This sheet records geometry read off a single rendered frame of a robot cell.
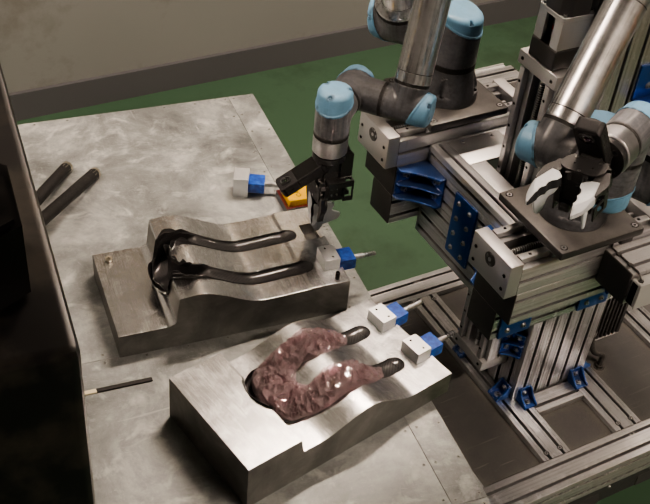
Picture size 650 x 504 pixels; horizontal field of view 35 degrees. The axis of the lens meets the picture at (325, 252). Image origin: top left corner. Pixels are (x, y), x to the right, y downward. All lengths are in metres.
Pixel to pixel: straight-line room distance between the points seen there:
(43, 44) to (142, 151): 1.53
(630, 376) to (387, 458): 1.30
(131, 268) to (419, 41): 0.77
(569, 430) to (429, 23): 1.30
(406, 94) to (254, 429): 0.76
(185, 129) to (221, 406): 1.06
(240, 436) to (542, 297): 0.78
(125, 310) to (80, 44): 2.18
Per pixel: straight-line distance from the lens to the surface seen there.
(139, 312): 2.18
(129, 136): 2.78
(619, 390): 3.13
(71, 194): 2.49
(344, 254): 2.27
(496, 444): 2.88
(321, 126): 2.15
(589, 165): 1.67
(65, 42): 4.21
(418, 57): 2.16
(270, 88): 4.50
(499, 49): 5.01
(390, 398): 2.02
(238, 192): 2.56
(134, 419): 2.07
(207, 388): 1.97
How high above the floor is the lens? 2.38
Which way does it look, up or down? 41 degrees down
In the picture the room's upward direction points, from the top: 6 degrees clockwise
